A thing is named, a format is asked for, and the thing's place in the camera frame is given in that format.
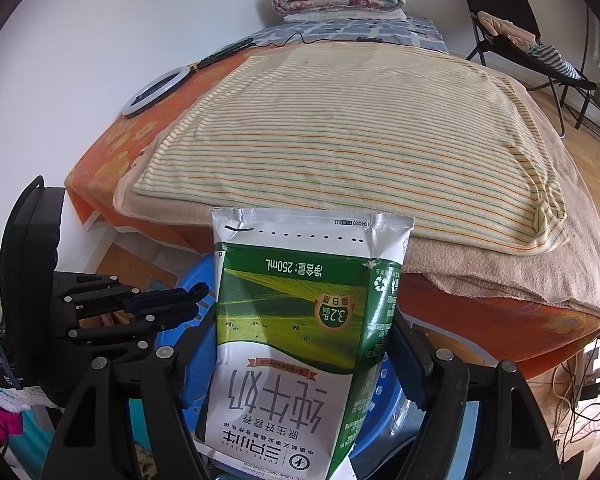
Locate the striped yellow cloth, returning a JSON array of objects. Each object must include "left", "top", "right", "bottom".
[{"left": 130, "top": 42, "right": 568, "bottom": 256}]

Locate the person's left hand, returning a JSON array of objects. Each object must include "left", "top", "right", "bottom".
[{"left": 0, "top": 354, "right": 47, "bottom": 414}]

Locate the thin black cable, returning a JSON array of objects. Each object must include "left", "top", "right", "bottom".
[{"left": 252, "top": 32, "right": 361, "bottom": 46}]

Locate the white ring light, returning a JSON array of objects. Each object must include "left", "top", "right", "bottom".
[{"left": 121, "top": 69, "right": 198, "bottom": 120}]

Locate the white bed frame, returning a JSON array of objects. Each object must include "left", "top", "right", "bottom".
[{"left": 82, "top": 210, "right": 116, "bottom": 281}]

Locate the blue plaid bedsheet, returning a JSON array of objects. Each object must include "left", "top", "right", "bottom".
[{"left": 245, "top": 16, "right": 448, "bottom": 56}]

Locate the blue plastic basket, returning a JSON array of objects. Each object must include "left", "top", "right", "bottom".
[{"left": 155, "top": 255, "right": 481, "bottom": 480}]

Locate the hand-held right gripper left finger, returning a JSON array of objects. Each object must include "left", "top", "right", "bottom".
[{"left": 40, "top": 305, "right": 218, "bottom": 480}]

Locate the beige blanket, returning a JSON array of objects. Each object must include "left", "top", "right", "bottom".
[{"left": 112, "top": 40, "right": 600, "bottom": 321}]

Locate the white pillow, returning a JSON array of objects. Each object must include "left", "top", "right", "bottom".
[{"left": 282, "top": 7, "right": 406, "bottom": 23}]

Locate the peach garment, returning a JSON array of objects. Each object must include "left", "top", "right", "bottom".
[{"left": 475, "top": 10, "right": 538, "bottom": 46}]

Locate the grey striped garment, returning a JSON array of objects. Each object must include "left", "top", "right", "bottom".
[{"left": 527, "top": 44, "right": 583, "bottom": 80}]

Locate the green and white milk pouch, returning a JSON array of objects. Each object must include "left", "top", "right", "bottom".
[{"left": 194, "top": 206, "right": 416, "bottom": 480}]

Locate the tangle of floor cables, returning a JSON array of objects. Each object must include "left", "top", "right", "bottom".
[{"left": 550, "top": 335, "right": 600, "bottom": 441}]

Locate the orange floral blanket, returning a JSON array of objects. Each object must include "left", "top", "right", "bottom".
[{"left": 64, "top": 42, "right": 600, "bottom": 381}]

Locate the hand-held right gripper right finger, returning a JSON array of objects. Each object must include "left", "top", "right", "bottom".
[{"left": 387, "top": 310, "right": 563, "bottom": 480}]

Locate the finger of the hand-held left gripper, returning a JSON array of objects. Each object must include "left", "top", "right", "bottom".
[
  {"left": 122, "top": 282, "right": 211, "bottom": 319},
  {"left": 69, "top": 306, "right": 202, "bottom": 347}
]

